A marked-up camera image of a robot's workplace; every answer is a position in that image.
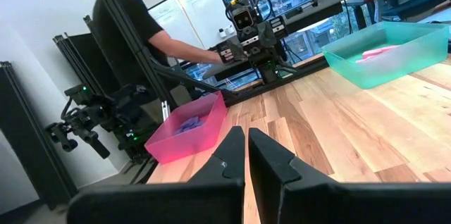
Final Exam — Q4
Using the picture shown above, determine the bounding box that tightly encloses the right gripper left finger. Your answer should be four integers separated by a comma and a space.
66, 125, 247, 224

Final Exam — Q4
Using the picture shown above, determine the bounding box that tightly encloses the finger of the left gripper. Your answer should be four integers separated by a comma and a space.
225, 39, 247, 62
259, 21, 279, 49

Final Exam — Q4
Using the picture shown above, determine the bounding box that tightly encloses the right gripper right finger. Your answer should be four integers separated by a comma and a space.
248, 127, 451, 224

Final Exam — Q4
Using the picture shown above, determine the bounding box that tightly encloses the pink wooden block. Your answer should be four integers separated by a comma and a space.
362, 44, 402, 59

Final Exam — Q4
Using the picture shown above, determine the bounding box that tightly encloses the person's forearm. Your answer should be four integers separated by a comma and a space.
147, 29, 223, 65

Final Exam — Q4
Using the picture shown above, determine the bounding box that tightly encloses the white whiteboard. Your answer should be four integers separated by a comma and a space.
147, 0, 235, 51

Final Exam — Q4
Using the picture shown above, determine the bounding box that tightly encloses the red plastic bin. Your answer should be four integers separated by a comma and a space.
143, 90, 228, 166

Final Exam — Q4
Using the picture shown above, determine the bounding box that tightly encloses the large glass window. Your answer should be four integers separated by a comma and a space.
218, 0, 374, 87

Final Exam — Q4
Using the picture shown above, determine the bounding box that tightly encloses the person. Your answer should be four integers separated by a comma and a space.
92, 0, 226, 87

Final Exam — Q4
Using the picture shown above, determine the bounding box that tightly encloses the teal plastic bin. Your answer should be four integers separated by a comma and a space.
321, 20, 451, 90

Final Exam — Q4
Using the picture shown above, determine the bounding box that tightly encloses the black upright panel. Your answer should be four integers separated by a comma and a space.
0, 61, 79, 211
52, 32, 123, 97

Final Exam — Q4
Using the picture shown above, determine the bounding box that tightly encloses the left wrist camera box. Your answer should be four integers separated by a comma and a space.
230, 4, 255, 32

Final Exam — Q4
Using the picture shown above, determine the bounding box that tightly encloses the yellow hanging cable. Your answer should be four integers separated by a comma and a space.
151, 0, 206, 49

